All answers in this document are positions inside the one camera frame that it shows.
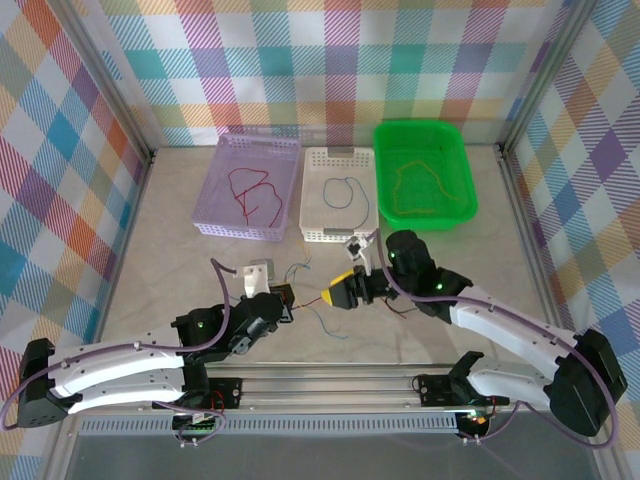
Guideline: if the thin red wire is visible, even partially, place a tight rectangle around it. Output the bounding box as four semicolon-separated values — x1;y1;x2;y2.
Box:
289;295;424;319
235;181;285;229
227;168;270;199

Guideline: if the white perforated plastic basket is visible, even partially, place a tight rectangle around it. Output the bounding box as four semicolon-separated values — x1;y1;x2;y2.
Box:
298;146;380;245

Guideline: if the purple perforated plastic basket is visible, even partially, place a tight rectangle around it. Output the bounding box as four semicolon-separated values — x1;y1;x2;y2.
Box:
192;130;302;244

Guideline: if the green plastic mesh basket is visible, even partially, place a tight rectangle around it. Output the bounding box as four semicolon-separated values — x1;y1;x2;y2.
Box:
373;118;480;232

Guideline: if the green terminal controller board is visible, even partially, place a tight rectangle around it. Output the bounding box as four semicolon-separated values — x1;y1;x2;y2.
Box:
172;409;224;446

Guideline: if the orange controller board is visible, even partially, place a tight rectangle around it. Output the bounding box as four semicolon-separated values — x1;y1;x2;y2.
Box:
459;409;496;441

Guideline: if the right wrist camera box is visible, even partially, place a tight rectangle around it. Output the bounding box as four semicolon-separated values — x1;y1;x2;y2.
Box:
344;230;379;276

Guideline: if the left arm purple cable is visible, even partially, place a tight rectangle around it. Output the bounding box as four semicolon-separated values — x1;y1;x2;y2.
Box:
0;258;239;446

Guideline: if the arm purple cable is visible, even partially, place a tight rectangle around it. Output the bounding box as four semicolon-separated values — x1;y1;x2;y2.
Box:
0;258;239;446
372;230;621;449

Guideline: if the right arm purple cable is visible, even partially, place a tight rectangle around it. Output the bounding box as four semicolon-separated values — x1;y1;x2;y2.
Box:
372;230;621;449

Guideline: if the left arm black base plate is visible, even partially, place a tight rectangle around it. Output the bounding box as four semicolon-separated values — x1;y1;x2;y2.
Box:
209;377;244;409

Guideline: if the aluminium mounting rail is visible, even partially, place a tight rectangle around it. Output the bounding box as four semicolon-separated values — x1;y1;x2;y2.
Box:
54;362;606;415

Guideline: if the grey slotted cable duct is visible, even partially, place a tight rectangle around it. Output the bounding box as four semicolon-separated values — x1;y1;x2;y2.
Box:
79;418;460;435

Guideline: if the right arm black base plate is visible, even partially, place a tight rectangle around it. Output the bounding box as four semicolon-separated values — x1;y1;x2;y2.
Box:
417;374;511;407

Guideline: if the aluminium table side rail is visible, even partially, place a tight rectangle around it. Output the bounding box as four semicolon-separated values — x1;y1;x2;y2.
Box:
497;147;574;351
94;149;156;361

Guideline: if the aluminium frame post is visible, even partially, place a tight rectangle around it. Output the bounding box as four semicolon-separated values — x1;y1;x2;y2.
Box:
497;0;599;159
47;0;159;164

